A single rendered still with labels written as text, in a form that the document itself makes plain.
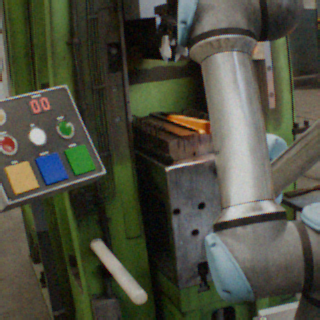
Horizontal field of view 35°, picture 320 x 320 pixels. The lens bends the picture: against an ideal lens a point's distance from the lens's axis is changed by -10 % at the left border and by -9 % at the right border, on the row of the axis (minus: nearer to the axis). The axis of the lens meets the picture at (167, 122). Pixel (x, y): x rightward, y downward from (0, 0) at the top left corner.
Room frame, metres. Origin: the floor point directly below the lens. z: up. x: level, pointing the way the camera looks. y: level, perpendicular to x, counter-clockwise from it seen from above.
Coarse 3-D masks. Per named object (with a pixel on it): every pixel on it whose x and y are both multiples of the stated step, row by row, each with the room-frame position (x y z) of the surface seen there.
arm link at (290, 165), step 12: (312, 132) 1.10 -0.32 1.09; (300, 144) 1.12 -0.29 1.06; (312, 144) 1.10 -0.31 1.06; (288, 156) 1.14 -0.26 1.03; (300, 156) 1.12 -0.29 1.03; (312, 156) 1.10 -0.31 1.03; (276, 168) 1.16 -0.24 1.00; (288, 168) 1.13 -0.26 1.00; (300, 168) 1.12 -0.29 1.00; (276, 180) 1.15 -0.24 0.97; (288, 180) 1.15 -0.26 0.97; (276, 192) 1.17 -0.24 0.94
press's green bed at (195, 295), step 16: (160, 272) 1.76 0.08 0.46; (160, 288) 1.78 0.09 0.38; (176, 288) 1.62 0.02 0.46; (192, 288) 1.61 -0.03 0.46; (208, 288) 1.65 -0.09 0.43; (160, 304) 1.82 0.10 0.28; (176, 304) 1.64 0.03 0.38; (192, 304) 1.61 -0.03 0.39; (208, 304) 1.64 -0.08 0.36; (224, 304) 1.66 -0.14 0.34; (240, 304) 1.74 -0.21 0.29; (256, 304) 1.71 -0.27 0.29
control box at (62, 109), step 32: (32, 96) 1.43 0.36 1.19; (64, 96) 1.50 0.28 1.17; (0, 128) 1.30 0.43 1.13; (32, 128) 1.36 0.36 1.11; (0, 160) 1.25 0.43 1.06; (32, 160) 1.31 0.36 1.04; (64, 160) 1.37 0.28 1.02; (96, 160) 1.43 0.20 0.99; (0, 192) 1.21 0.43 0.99; (32, 192) 1.25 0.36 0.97
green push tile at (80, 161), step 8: (64, 152) 1.38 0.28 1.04; (72, 152) 1.39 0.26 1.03; (80, 152) 1.41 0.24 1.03; (88, 152) 1.43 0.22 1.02; (72, 160) 1.38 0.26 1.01; (80, 160) 1.39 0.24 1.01; (88, 160) 1.41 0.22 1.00; (72, 168) 1.36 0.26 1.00; (80, 168) 1.38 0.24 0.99; (88, 168) 1.39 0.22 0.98
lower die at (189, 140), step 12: (156, 120) 1.97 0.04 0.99; (168, 120) 1.90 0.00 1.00; (132, 132) 1.97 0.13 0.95; (144, 132) 1.85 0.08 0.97; (168, 132) 1.77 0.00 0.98; (180, 132) 1.72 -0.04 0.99; (192, 132) 1.70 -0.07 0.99; (168, 144) 1.66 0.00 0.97; (180, 144) 1.67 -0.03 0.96; (192, 144) 1.69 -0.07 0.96; (204, 144) 1.70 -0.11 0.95; (180, 156) 1.67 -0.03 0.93; (192, 156) 1.69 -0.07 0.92
